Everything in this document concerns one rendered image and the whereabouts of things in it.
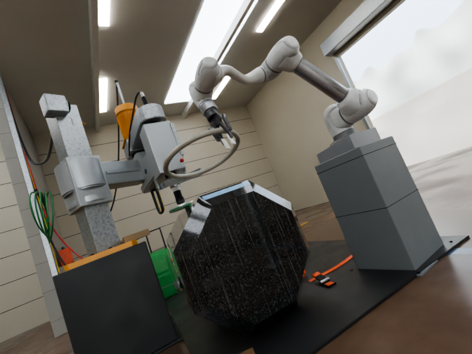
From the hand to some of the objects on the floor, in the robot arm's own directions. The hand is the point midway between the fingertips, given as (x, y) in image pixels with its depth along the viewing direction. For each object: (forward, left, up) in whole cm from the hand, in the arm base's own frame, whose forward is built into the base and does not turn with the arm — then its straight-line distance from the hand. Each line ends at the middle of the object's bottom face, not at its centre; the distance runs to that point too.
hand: (228, 141), depth 135 cm
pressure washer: (-19, -257, -91) cm, 273 cm away
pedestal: (+53, -140, -97) cm, 178 cm away
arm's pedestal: (-97, -1, -106) cm, 144 cm away
